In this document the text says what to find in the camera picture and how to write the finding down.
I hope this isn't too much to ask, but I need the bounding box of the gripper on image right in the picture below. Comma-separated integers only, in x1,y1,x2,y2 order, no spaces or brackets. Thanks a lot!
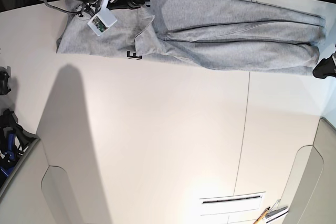
312,45,336,79

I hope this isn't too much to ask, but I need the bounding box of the grey T-shirt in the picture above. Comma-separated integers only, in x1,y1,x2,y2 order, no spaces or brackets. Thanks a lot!
57,0,326,76

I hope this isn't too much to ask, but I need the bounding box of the black device at left edge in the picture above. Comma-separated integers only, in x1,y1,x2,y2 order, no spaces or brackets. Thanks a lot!
0,66,11,96

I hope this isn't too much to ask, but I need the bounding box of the black and blue clamp pile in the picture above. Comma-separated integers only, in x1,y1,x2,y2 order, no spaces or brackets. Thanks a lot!
1,109,38,186

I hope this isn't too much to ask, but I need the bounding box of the white slotted grommet plate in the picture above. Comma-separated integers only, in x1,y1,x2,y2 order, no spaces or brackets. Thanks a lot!
199,192,265,216

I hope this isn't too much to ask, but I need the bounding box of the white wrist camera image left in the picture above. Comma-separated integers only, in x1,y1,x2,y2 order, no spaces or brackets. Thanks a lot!
87,8,118,36

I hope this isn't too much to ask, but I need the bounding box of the wooden handled tool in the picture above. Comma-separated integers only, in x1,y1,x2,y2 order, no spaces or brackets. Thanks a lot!
254,207,270,224

